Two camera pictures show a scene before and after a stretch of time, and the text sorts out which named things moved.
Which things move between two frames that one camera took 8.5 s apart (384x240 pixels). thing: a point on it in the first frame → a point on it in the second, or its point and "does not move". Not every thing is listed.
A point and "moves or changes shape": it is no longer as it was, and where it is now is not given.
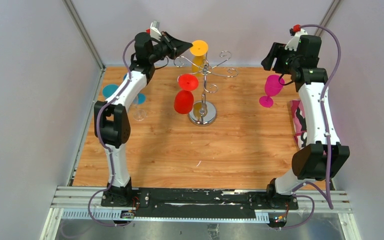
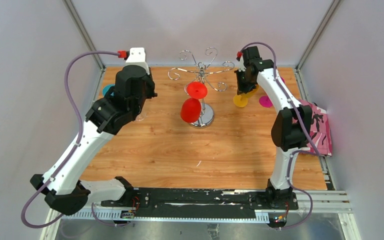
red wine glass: (184, 99) → (191, 108)
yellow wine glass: (199, 49) → (241, 100)
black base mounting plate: (148, 204) does not move
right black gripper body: (283, 55) → (245, 84)
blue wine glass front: (108, 89) does not move
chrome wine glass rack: (205, 113) moves or changes shape
